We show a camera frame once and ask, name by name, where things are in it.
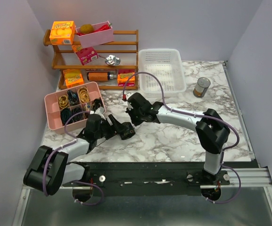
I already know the pink rectangular tray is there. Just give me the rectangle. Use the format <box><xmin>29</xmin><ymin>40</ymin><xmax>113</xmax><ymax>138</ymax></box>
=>
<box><xmin>75</xmin><ymin>21</ymin><xmax>114</xmax><ymax>48</ymax></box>

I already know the wooden shelf rack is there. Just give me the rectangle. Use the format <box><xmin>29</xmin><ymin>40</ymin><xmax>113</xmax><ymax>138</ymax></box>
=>
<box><xmin>51</xmin><ymin>30</ymin><xmax>139</xmax><ymax>89</ymax></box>

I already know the rolled gold tie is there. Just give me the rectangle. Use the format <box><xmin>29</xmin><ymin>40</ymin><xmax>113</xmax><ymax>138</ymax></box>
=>
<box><xmin>77</xmin><ymin>87</ymin><xmax>90</xmax><ymax>103</ymax></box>

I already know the silver metal scoop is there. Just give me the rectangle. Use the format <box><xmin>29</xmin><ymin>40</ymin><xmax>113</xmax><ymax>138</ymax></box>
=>
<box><xmin>99</xmin><ymin>55</ymin><xmax>121</xmax><ymax>66</ymax></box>

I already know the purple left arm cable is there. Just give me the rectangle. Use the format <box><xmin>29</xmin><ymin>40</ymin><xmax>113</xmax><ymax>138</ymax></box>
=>
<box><xmin>42</xmin><ymin>107</ymin><xmax>105</xmax><ymax>207</ymax></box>

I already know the dark green nature-print tie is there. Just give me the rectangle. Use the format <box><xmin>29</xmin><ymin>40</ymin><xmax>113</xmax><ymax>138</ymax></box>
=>
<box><xmin>119</xmin><ymin>122</ymin><xmax>136</xmax><ymax>140</ymax></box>

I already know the rolled black patterned tie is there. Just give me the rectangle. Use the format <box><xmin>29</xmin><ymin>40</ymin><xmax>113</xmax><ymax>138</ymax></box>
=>
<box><xmin>71</xmin><ymin>107</ymin><xmax>85</xmax><ymax>122</ymax></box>

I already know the orange scrub daddy box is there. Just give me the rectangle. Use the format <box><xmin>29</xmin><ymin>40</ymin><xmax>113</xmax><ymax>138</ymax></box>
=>
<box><xmin>49</xmin><ymin>21</ymin><xmax>76</xmax><ymax>45</ymax></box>
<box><xmin>63</xmin><ymin>69</ymin><xmax>84</xmax><ymax>88</ymax></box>

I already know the orange cylindrical bottle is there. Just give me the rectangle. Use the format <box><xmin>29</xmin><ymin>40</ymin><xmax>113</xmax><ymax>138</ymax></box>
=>
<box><xmin>87</xmin><ymin>72</ymin><xmax>117</xmax><ymax>82</ymax></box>

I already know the rolled dark blue tie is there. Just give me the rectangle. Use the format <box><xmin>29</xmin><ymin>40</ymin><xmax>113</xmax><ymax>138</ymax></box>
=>
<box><xmin>67</xmin><ymin>90</ymin><xmax>79</xmax><ymax>105</ymax></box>

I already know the metal tin can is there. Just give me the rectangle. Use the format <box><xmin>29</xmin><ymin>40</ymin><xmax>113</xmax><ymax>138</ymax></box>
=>
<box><xmin>193</xmin><ymin>77</ymin><xmax>211</xmax><ymax>98</ymax></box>

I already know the rolled blue striped tie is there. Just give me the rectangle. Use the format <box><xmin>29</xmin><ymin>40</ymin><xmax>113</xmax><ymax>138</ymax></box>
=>
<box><xmin>60</xmin><ymin>108</ymin><xmax>73</xmax><ymax>125</ymax></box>

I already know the orange Scrub Mommy box bottom right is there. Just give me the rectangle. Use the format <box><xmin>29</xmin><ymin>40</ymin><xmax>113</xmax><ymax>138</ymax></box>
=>
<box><xmin>117</xmin><ymin>69</ymin><xmax>135</xmax><ymax>87</ymax></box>

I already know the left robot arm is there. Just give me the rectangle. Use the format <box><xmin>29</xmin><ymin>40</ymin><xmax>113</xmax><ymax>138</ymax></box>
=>
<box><xmin>23</xmin><ymin>114</ymin><xmax>132</xmax><ymax>196</ymax></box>

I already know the orange Scrub Daddy box bottom left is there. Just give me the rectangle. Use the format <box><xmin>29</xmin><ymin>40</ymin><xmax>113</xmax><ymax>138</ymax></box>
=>
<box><xmin>63</xmin><ymin>69</ymin><xmax>84</xmax><ymax>88</ymax></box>

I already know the pink sponge box middle shelf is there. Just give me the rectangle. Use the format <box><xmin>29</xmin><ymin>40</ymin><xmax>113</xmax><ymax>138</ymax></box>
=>
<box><xmin>72</xmin><ymin>45</ymin><xmax>99</xmax><ymax>65</ymax></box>

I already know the orange Scrub Daddy box top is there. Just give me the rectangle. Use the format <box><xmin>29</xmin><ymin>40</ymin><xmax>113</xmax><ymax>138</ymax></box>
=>
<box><xmin>49</xmin><ymin>21</ymin><xmax>76</xmax><ymax>45</ymax></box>

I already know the rolled colourful pop-art tie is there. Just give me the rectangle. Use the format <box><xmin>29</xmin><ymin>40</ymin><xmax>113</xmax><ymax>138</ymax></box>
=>
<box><xmin>82</xmin><ymin>102</ymin><xmax>93</xmax><ymax>112</ymax></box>

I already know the red chili pepper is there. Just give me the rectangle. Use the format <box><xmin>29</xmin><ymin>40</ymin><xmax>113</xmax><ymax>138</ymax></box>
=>
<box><xmin>75</xmin><ymin>23</ymin><xmax>112</xmax><ymax>36</ymax></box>

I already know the pink divided organizer box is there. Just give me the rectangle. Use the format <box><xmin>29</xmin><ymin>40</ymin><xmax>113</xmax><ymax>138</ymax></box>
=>
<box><xmin>44</xmin><ymin>82</ymin><xmax>105</xmax><ymax>134</ymax></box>

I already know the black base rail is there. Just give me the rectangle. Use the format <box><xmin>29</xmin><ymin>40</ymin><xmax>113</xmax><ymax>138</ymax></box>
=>
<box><xmin>32</xmin><ymin>161</ymin><xmax>272</xmax><ymax>197</ymax></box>

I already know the white plastic basket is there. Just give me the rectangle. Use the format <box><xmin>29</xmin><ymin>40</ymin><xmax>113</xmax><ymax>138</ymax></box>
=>
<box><xmin>138</xmin><ymin>48</ymin><xmax>187</xmax><ymax>97</ymax></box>

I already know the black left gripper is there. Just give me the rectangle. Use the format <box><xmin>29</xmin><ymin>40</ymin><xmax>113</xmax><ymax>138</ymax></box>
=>
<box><xmin>95</xmin><ymin>114</ymin><xmax>127</xmax><ymax>140</ymax></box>

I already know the brown round sponge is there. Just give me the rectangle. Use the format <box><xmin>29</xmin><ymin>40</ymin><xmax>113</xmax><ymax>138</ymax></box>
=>
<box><xmin>80</xmin><ymin>24</ymin><xmax>94</xmax><ymax>34</ymax></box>

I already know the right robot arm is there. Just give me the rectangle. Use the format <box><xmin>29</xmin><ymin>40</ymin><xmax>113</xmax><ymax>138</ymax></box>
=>
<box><xmin>123</xmin><ymin>92</ymin><xmax>230</xmax><ymax>185</ymax></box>

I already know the rolled yellow tie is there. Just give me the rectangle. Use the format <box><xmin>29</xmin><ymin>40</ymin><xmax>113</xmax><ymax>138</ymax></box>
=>
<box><xmin>58</xmin><ymin>95</ymin><xmax>69</xmax><ymax>110</ymax></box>

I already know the rolled dark gold-print tie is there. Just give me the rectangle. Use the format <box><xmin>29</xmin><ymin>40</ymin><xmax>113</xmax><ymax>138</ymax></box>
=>
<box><xmin>92</xmin><ymin>98</ymin><xmax>104</xmax><ymax>111</ymax></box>

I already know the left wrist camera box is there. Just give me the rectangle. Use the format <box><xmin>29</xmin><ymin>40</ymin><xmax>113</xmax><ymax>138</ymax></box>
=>
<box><xmin>94</xmin><ymin>106</ymin><xmax>105</xmax><ymax>116</ymax></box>

